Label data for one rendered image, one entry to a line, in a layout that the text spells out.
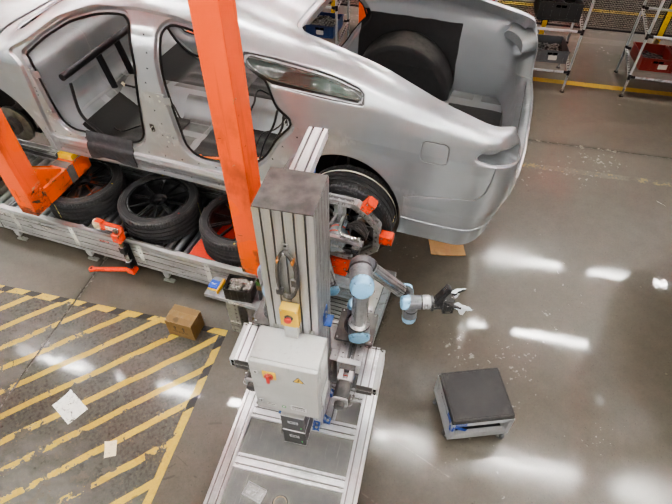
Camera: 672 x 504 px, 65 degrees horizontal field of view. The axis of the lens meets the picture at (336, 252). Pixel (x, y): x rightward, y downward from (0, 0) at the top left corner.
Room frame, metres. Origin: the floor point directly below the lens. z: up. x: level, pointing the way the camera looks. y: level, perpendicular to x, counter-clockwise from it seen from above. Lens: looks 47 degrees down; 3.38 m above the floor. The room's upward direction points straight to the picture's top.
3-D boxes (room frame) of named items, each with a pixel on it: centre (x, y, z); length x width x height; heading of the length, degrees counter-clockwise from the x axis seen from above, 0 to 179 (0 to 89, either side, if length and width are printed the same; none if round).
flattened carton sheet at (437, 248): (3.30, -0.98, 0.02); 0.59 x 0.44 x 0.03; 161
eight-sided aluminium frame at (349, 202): (2.54, -0.04, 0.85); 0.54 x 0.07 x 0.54; 71
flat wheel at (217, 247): (3.01, 0.76, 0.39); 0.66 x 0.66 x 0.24
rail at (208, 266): (2.92, 1.74, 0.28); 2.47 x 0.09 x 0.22; 71
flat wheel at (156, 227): (3.25, 1.47, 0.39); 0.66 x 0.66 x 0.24
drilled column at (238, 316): (2.31, 0.73, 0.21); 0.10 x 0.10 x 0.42; 71
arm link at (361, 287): (1.62, -0.12, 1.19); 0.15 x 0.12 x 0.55; 1
